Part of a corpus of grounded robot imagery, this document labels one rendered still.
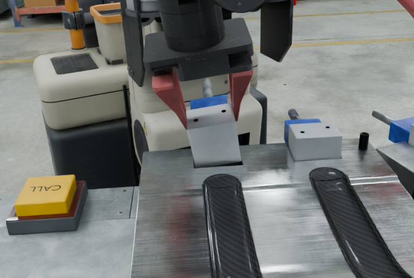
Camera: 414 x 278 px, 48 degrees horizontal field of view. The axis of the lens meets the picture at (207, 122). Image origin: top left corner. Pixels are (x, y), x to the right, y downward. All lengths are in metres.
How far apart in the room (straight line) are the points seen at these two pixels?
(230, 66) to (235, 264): 0.18
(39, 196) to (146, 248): 0.22
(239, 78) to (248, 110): 0.43
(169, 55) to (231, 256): 0.19
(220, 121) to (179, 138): 0.36
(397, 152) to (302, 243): 0.25
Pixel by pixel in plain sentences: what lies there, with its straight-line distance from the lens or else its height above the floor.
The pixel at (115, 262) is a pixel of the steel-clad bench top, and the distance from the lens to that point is 0.53.
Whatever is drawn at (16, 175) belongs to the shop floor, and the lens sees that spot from 2.43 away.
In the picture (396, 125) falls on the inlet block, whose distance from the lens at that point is 0.67.
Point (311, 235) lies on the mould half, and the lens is 0.42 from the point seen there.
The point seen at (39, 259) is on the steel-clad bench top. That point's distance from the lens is 0.56.
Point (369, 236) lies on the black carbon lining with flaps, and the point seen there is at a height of 0.88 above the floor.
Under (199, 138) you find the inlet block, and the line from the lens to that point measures 0.48.
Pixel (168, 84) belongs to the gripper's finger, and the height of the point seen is 0.99.
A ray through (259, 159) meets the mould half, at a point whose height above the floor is 0.89.
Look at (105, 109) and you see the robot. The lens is 1.10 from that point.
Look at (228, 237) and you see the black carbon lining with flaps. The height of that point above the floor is 0.88.
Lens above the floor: 1.14
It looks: 25 degrees down
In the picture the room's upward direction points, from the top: 2 degrees counter-clockwise
